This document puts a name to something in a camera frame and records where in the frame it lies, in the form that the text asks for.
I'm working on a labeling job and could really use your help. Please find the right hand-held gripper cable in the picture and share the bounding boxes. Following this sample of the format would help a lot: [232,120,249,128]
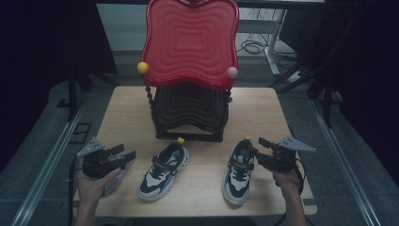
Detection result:
[274,157,306,226]

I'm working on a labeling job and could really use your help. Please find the metal floor rail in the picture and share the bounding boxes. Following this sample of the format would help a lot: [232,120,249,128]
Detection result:
[309,97,382,226]
[10,93,89,226]

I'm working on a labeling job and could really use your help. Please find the hand-held gripper cable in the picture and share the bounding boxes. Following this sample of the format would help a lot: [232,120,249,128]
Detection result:
[67,155,85,226]
[274,157,306,226]

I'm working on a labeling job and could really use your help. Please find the person's right hand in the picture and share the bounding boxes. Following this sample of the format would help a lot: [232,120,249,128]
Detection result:
[265,165,301,196]

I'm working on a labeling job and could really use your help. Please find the dark floor hatch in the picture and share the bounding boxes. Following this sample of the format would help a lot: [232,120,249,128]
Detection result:
[69,122,93,146]

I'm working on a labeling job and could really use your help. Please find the left hand-held gripper cable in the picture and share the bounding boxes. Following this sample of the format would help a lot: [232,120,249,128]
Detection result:
[67,155,85,226]

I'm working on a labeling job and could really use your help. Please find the black metal stand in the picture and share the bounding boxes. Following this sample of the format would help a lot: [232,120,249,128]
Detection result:
[56,60,120,122]
[267,59,344,129]

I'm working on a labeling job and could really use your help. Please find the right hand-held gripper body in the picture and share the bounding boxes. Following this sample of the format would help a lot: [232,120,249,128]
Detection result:
[266,136,317,173]

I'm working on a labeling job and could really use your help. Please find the navy and white sneaker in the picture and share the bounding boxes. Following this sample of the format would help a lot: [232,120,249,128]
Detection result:
[221,136,257,207]
[137,137,191,202]

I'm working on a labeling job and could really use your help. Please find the white metal desk frame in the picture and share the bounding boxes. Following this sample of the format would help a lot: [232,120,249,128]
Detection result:
[236,8,288,77]

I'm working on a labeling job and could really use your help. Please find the red and black shoe rack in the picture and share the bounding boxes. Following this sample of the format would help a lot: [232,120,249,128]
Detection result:
[136,0,240,143]

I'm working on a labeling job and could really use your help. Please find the person's left hand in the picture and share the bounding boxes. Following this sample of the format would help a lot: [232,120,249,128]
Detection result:
[74,158,122,205]

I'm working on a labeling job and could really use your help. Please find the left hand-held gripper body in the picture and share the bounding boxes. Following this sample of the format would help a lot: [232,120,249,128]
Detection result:
[76,137,111,180]

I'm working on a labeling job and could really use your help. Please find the white power strip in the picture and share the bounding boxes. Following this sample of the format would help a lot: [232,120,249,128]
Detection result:
[286,70,308,85]

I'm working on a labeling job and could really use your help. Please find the black cables on floor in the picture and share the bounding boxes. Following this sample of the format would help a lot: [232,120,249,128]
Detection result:
[236,31,298,62]

